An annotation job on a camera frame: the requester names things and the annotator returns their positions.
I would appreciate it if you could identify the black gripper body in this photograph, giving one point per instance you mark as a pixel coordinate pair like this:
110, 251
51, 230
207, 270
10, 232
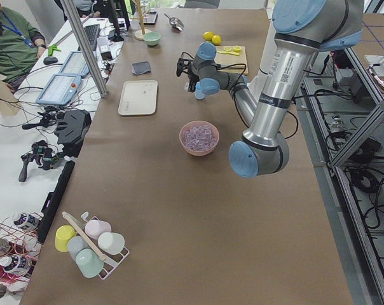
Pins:
191, 77

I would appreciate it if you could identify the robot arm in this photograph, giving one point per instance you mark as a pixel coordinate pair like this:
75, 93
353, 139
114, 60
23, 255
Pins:
303, 28

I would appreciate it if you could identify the light blue plastic cup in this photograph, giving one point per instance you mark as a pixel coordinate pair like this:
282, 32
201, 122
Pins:
199, 95

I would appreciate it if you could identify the pink bowl of ice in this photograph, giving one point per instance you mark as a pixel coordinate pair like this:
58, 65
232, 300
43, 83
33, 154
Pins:
199, 138

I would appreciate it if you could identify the metal ice scoop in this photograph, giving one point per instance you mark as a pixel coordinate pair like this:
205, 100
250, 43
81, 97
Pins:
175, 23

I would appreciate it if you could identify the wooden cup tree stand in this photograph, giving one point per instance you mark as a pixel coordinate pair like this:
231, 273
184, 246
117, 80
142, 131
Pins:
139, 34

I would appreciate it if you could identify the pink plastic cup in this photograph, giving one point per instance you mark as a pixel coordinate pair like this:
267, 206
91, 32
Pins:
94, 228

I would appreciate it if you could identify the white plastic cup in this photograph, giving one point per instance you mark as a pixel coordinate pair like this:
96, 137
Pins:
112, 243

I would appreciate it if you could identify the yellow plastic cup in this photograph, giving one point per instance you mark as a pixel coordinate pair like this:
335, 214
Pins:
62, 236

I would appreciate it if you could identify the grey plastic cup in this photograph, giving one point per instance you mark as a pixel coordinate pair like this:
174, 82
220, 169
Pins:
75, 245

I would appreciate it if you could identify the mint green plastic cup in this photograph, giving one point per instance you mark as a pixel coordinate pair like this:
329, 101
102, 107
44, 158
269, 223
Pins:
89, 263

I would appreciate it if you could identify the steel muddler black tip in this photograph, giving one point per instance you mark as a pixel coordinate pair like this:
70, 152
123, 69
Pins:
232, 66

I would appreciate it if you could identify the wooden cutting board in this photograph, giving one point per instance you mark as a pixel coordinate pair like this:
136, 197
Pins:
230, 59

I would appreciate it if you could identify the whole yellow lemon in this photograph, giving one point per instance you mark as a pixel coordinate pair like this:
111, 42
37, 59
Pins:
207, 36
216, 40

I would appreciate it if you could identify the yellow plastic knife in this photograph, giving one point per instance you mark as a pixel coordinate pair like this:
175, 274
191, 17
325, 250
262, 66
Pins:
228, 52

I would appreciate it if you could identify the grey folded cloth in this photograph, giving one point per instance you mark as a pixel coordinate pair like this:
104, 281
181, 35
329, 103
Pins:
140, 68

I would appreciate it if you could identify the beige rabbit tray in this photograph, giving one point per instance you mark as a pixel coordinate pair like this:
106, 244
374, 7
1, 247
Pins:
138, 98

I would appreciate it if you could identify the mint green bowl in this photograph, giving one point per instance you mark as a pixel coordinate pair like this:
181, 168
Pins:
152, 38

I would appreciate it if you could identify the black keyboard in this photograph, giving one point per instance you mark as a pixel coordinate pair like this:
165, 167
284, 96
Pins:
92, 33

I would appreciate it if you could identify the teach pendant far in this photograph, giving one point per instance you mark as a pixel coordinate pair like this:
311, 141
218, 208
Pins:
75, 64

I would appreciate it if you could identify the teach pendant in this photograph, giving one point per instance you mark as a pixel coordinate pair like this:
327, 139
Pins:
59, 90
75, 64

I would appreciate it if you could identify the teach pendant near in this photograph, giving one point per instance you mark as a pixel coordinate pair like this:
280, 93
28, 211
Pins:
59, 90

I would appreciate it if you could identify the black plastic housing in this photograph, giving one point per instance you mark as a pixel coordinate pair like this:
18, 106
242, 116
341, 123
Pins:
71, 129

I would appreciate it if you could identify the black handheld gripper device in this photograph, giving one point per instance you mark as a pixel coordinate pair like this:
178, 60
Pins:
43, 155

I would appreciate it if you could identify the person in green shirt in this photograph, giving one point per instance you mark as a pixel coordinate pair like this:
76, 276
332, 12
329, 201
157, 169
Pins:
21, 45

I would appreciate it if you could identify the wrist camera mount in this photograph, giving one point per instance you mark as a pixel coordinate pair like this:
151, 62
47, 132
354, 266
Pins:
184, 64

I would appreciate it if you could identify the aluminium frame post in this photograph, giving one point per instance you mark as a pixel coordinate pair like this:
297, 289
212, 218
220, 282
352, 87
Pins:
81, 37

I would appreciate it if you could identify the wooden rack handle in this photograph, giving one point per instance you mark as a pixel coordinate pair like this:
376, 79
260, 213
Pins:
78, 228

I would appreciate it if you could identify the white wire cup rack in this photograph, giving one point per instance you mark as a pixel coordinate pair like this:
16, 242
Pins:
112, 261

